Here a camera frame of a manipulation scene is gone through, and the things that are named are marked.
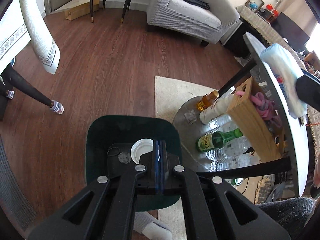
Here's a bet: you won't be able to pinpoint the black monitor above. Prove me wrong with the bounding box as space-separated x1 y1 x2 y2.
271 12 310 48

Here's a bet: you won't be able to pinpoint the pink cloth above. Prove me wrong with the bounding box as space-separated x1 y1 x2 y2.
250 92 283 128

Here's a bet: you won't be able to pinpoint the wooden picture frame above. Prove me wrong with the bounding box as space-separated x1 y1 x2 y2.
244 0 265 13

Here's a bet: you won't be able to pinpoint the amber liquor bottle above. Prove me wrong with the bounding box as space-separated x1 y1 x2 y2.
196 90 220 111

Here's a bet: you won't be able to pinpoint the wooden crate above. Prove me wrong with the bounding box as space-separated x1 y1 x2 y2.
226 77 285 160

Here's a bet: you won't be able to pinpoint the dark green trash bin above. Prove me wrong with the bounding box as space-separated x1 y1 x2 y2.
86 115 182 212

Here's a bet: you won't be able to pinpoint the green glass bottle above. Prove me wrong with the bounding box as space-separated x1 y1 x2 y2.
198 128 243 153

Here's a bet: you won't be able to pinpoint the grey fabric armchair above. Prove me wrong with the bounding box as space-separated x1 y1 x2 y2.
146 0 241 47

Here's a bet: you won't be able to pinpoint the white cylindrical bottle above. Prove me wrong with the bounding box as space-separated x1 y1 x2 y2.
199 96 235 125

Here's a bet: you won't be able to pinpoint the grey white slipper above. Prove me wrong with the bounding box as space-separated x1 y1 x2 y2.
134 212 173 240

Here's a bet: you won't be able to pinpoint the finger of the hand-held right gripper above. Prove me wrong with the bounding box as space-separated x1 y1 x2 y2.
295 71 320 110

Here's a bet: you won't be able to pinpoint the cream rug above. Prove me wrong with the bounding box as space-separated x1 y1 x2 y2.
154 75 250 240

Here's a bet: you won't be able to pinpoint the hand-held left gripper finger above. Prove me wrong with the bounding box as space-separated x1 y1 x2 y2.
27 140 161 240
160 140 292 240

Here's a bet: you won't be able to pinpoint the white blue plastic package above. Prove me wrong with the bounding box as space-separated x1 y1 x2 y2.
260 43 307 120

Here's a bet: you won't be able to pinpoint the small red flags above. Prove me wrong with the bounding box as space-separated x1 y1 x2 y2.
265 4 279 15

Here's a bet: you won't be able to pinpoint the round grey marble table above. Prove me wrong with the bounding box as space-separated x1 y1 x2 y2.
174 32 308 197

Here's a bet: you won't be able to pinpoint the pale green patterned tablecloth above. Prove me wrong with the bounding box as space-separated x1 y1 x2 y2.
0 0 61 75

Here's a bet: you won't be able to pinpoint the white round plastic lid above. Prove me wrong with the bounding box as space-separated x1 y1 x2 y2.
130 138 154 164

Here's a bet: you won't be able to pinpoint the cardboard box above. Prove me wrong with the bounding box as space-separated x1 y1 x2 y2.
64 0 100 20

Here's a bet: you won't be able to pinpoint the white panel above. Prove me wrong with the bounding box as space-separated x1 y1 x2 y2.
220 21 244 45

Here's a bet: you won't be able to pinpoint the small grey paper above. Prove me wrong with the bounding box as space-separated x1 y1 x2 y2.
118 152 132 164

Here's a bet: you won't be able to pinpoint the small clear crumpled wrapper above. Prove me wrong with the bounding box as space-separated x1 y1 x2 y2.
184 110 197 124

